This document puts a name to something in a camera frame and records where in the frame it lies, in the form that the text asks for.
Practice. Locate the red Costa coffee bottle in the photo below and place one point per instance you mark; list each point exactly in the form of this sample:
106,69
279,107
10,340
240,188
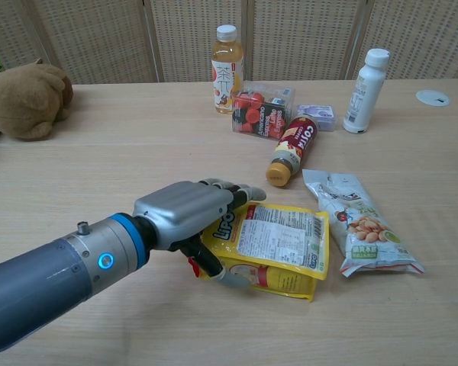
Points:
294,148

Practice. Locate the white plastic drink bottle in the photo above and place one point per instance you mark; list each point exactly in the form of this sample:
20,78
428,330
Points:
362,95

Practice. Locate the woven folding screen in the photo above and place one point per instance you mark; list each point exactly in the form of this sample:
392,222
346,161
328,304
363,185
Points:
110,42

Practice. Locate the white peanut snack bag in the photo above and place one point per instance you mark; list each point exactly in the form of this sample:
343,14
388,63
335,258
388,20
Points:
362,225

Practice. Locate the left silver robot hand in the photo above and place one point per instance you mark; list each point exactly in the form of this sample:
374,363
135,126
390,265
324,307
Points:
183,209

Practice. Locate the small purple clear box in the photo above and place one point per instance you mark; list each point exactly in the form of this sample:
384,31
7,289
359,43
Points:
318,116

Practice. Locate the clear box of coffee capsules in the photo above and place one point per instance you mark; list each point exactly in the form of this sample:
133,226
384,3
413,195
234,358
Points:
261,114

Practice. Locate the yellow tea drink bottle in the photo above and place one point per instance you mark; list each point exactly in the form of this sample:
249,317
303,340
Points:
226,76

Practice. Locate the brown plush toy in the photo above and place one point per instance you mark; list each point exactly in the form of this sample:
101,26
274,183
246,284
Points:
26,101

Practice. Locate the yellow Lipo snack bag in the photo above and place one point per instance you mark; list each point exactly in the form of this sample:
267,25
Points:
286,236

